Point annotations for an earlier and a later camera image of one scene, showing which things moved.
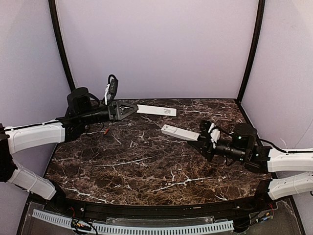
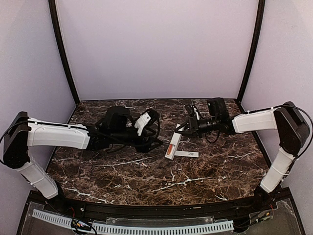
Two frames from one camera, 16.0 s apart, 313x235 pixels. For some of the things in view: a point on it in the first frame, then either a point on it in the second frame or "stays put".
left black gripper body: [112, 112] to [143, 146]
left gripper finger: [128, 114] to [156, 145]
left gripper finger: [132, 105] to [153, 133]
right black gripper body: [208, 144] to [192, 125]
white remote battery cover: [156, 110] to [187, 153]
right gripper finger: [204, 128] to [186, 126]
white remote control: [179, 132] to [173, 146]
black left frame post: [53, 13] stays put
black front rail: [77, 208] stays put
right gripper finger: [198, 145] to [188, 134]
